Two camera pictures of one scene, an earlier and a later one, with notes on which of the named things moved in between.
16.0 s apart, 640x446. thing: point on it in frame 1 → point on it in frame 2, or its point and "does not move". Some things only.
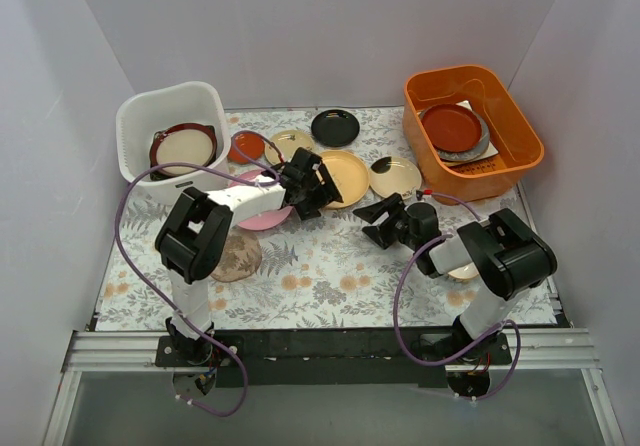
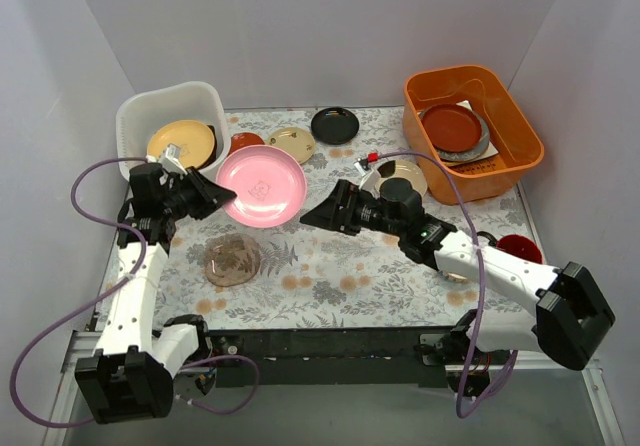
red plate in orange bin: (452, 128) does not move
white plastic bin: (143, 113) does not move
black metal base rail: (359, 358) does not move
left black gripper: (310, 186) → (193, 193)
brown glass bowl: (241, 257) does not move
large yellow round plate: (350, 174) → (195, 141)
